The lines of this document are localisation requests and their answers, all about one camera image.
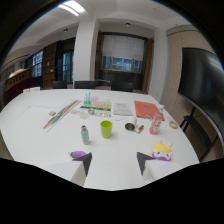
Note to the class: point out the colourful plastic blocks set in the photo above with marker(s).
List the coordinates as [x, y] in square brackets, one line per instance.
[96, 101]

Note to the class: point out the white printed paper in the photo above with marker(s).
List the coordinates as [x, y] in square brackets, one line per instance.
[122, 108]

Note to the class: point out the row of small cards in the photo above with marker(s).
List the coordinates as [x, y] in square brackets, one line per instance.
[90, 113]

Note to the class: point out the red sauce bottle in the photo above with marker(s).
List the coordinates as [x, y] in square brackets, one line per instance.
[156, 121]

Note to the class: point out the orange booklet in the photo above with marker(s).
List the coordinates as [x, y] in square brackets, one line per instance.
[146, 109]

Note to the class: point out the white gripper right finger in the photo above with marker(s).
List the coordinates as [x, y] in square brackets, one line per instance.
[156, 168]

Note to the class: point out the black chair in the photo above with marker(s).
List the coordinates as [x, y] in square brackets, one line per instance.
[122, 86]
[84, 84]
[60, 84]

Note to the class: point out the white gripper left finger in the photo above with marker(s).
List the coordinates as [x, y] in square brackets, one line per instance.
[71, 169]

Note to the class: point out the purple eggplant toy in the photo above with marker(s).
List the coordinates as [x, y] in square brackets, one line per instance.
[78, 154]

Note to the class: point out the long colourful strip board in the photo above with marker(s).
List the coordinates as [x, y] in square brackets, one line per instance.
[61, 113]

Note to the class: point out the yellow purple plush toy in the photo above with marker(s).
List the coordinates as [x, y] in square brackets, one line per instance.
[162, 151]

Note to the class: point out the roll of tape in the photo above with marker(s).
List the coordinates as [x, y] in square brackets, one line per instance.
[173, 125]

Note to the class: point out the small wooden block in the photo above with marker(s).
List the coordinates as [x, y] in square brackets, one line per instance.
[52, 113]

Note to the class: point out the green plastic cup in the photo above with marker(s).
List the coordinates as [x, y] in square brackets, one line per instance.
[106, 129]

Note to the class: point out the small teal bottle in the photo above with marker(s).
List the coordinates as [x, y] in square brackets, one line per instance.
[85, 135]

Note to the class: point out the black display stand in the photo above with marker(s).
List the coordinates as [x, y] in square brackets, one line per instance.
[198, 128]

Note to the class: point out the large black display screen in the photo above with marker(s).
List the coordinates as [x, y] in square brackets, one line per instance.
[203, 83]

